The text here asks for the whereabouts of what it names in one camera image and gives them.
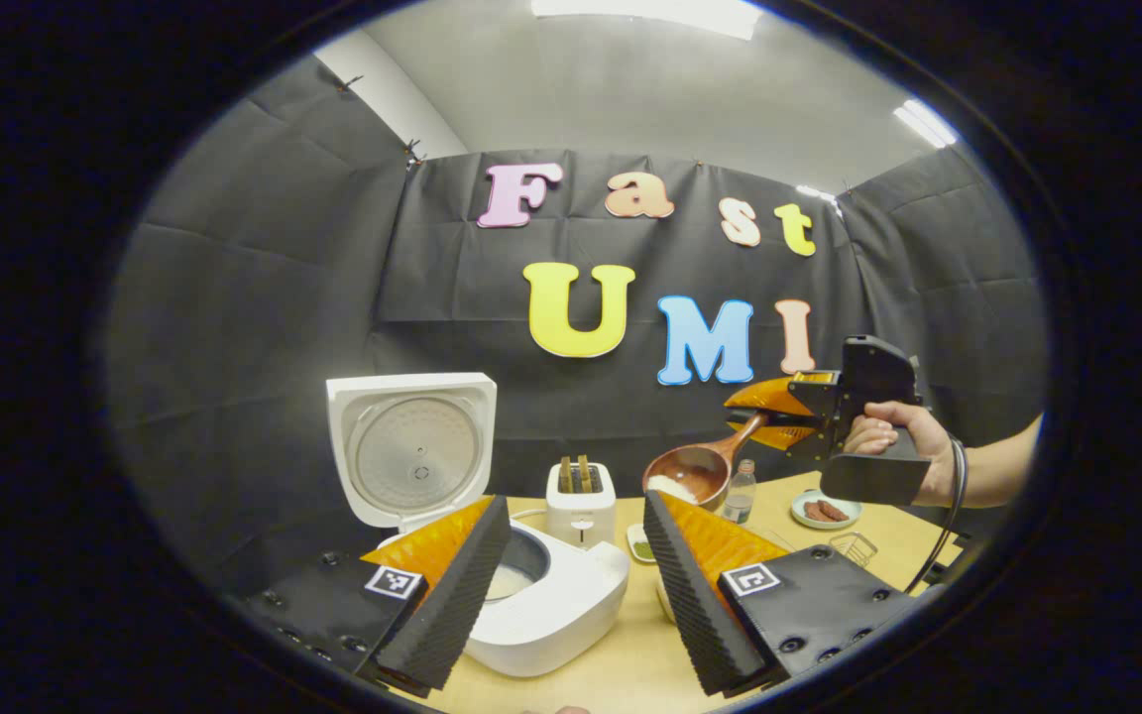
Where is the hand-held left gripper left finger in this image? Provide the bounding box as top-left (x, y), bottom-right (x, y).
top-left (224, 496), bottom-right (514, 698)

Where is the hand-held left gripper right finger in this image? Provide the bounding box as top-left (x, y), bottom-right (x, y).
top-left (642, 489), bottom-right (931, 698)

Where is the brown wooden spoon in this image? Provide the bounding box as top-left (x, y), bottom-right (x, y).
top-left (642, 412), bottom-right (771, 511)

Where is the clear square chopstick holder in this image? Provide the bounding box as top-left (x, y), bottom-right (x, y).
top-left (829, 532), bottom-right (880, 569)

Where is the white rice cooker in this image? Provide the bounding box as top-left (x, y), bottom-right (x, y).
top-left (325, 373), bottom-right (632, 679)

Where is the pale green plate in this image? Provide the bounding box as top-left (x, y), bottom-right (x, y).
top-left (791, 490), bottom-right (864, 532)

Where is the small clear bottle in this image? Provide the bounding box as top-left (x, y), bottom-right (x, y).
top-left (723, 458), bottom-right (759, 526)

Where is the white toaster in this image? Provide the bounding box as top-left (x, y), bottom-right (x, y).
top-left (544, 461), bottom-right (619, 549)

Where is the ceiling light panel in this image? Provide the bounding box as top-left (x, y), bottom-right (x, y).
top-left (531, 0), bottom-right (763, 40)
top-left (893, 99), bottom-right (960, 151)

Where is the black backdrop cloth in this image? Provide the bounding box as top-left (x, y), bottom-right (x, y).
top-left (105, 55), bottom-right (1050, 596)

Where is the black cable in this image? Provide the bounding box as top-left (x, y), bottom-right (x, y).
top-left (908, 439), bottom-right (971, 596)

